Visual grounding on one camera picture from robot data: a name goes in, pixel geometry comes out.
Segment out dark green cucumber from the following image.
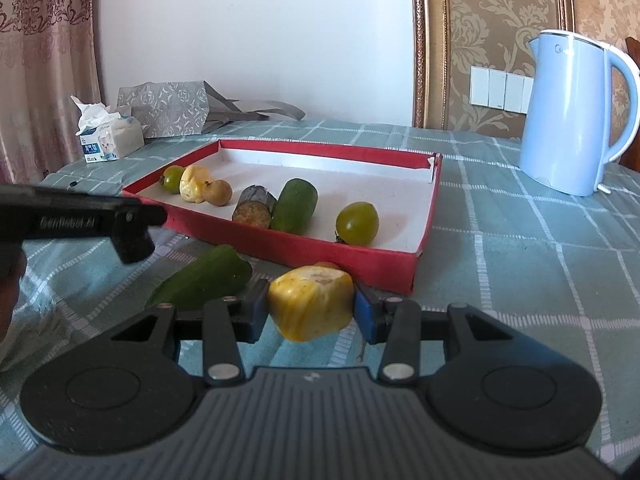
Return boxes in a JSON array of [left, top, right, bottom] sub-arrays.
[[270, 178, 319, 235]]

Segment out green checked tablecloth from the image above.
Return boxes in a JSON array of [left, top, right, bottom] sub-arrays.
[[0, 118, 640, 480]]

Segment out red shallow cardboard box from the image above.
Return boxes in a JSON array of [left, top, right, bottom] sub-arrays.
[[122, 140, 444, 296]]

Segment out small green tomato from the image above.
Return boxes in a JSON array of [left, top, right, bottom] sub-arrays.
[[159, 165, 186, 195]]

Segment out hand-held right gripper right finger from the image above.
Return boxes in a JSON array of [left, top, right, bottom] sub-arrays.
[[352, 282, 521, 386]]

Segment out large yellow jackfruit piece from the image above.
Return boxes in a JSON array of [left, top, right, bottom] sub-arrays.
[[267, 266, 355, 344]]

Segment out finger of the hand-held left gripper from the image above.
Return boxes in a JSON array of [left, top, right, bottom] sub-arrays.
[[110, 199, 169, 265]]

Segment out light blue electric kettle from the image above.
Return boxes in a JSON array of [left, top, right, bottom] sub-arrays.
[[518, 30, 640, 197]]

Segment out tissue pack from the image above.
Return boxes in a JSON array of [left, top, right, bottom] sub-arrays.
[[70, 94, 146, 165]]

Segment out brown longan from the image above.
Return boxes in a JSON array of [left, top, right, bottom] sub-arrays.
[[204, 179, 234, 207]]

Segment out pink patterned curtain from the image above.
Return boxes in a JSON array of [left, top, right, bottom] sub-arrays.
[[0, 0, 104, 187]]

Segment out gold wall frame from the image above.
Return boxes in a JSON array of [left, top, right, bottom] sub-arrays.
[[409, 0, 576, 131]]

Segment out dark sugarcane piece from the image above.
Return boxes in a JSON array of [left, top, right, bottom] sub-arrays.
[[231, 185, 278, 231]]

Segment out white wall switch panel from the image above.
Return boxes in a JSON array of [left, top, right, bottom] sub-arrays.
[[469, 65, 534, 115]]

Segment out large green tomato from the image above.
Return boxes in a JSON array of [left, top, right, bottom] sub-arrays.
[[334, 201, 380, 247]]

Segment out small yellow jackfruit piece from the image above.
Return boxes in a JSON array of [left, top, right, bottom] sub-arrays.
[[179, 164, 215, 205]]

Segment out bright green cucumber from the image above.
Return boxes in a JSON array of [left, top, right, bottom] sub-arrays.
[[144, 244, 254, 312]]

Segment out grey patterned gift bag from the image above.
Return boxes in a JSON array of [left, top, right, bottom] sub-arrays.
[[116, 80, 306, 140]]

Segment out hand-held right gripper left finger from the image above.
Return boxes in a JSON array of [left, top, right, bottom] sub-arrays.
[[107, 278, 271, 387]]

